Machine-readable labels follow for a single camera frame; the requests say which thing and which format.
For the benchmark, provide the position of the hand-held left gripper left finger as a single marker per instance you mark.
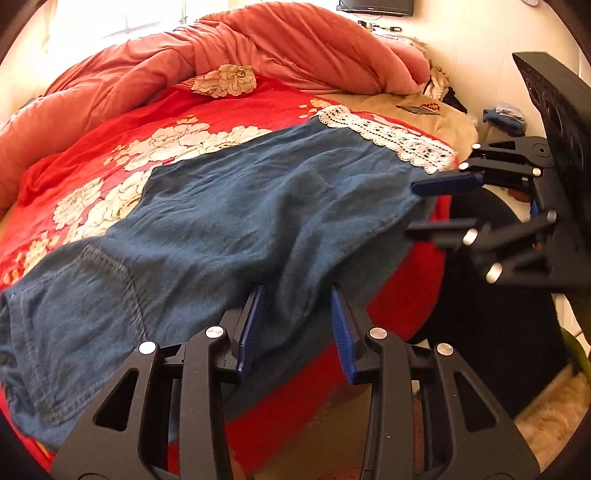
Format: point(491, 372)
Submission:
point(251, 328)

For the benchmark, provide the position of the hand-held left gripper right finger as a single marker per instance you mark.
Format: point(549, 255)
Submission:
point(341, 333)

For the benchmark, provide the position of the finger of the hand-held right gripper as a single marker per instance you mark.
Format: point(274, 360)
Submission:
point(443, 184)
point(438, 231)

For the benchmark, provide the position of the blue denim pants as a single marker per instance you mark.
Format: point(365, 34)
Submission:
point(231, 207)

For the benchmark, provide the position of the person's right forearm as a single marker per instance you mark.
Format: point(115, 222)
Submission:
point(577, 355)

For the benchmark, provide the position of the blue clothes pile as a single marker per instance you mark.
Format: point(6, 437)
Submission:
point(505, 117)

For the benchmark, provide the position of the white and black clothes pile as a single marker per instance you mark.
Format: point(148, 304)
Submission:
point(438, 85)

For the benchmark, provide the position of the black bed base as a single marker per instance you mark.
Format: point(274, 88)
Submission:
point(485, 323)

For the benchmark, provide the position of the beige fur rug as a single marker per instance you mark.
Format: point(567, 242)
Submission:
point(551, 415)

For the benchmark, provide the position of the salmon pink comforter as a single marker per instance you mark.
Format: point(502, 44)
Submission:
point(277, 41)

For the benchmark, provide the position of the red floral bed sheet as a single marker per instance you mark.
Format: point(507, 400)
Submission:
point(138, 121)

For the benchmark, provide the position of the black wall television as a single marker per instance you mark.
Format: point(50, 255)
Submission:
point(376, 5)

